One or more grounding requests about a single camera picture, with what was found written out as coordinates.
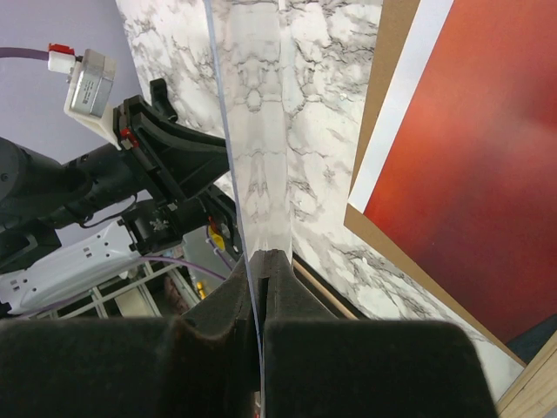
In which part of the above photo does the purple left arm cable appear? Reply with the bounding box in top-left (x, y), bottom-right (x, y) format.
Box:
top-left (0, 46), bottom-right (227, 317)

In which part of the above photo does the brown cardboard backing board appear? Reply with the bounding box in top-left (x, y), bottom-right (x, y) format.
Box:
top-left (344, 0), bottom-right (526, 367)

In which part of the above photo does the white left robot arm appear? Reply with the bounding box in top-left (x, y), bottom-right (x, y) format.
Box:
top-left (1, 96), bottom-right (241, 318)

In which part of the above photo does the clear acrylic glass sheet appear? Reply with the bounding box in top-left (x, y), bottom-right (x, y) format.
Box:
top-left (204, 0), bottom-right (295, 393)

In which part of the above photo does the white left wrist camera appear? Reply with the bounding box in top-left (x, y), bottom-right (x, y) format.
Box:
top-left (48, 44), bottom-right (120, 150)

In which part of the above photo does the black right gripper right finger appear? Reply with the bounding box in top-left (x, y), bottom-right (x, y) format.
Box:
top-left (263, 250), bottom-right (497, 417)

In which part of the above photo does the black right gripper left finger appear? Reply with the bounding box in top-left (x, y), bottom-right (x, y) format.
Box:
top-left (1, 253), bottom-right (261, 417)

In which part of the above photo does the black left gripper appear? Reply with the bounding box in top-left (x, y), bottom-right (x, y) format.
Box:
top-left (1, 96), bottom-right (230, 273)

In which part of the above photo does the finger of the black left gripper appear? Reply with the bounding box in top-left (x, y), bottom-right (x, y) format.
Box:
top-left (199, 185), bottom-right (243, 261)

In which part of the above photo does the wooden picture frame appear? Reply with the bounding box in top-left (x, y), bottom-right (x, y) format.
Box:
top-left (293, 255), bottom-right (556, 417)

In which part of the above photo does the red sunset photo print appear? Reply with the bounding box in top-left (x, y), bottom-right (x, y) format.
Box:
top-left (348, 1), bottom-right (556, 342)

